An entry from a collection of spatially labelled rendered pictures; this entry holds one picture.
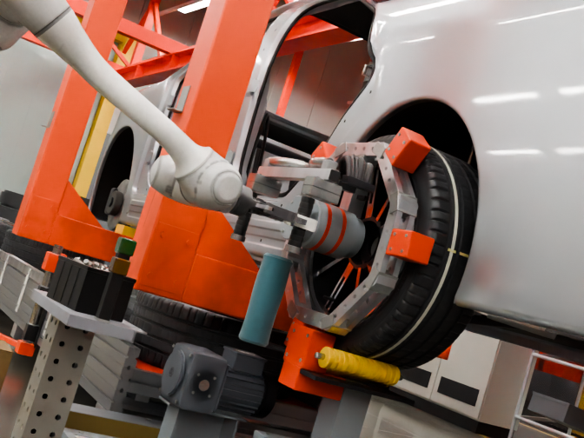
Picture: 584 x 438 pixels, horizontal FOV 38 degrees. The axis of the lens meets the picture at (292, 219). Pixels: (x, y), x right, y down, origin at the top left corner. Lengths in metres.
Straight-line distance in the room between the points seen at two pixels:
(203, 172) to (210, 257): 0.94
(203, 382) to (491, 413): 4.89
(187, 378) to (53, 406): 0.42
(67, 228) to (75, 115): 0.59
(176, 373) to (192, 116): 0.79
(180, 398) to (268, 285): 0.42
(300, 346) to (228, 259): 0.50
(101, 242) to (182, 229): 1.97
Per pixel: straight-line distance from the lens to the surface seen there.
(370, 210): 2.51
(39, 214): 4.54
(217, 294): 2.76
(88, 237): 4.61
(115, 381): 2.84
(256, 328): 2.45
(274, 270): 2.45
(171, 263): 2.69
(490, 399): 7.22
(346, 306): 2.28
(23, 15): 1.93
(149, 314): 3.06
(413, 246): 2.14
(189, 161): 1.86
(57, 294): 2.31
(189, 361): 2.56
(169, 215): 2.68
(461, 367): 7.40
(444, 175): 2.33
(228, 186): 1.83
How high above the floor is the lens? 0.65
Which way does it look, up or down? 5 degrees up
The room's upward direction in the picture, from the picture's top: 17 degrees clockwise
